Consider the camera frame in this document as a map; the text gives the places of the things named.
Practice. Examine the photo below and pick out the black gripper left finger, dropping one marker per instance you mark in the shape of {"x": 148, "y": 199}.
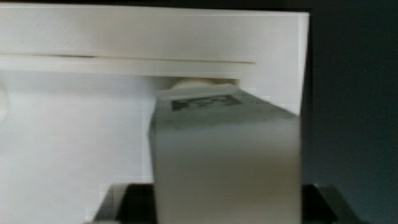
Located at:
{"x": 128, "y": 206}

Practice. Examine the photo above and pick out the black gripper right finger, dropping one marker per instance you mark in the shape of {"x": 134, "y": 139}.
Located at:
{"x": 325, "y": 208}

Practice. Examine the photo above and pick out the white table leg with tag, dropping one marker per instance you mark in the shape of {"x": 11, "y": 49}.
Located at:
{"x": 226, "y": 158}

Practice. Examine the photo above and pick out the white square tabletop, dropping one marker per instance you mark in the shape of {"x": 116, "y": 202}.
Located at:
{"x": 91, "y": 58}

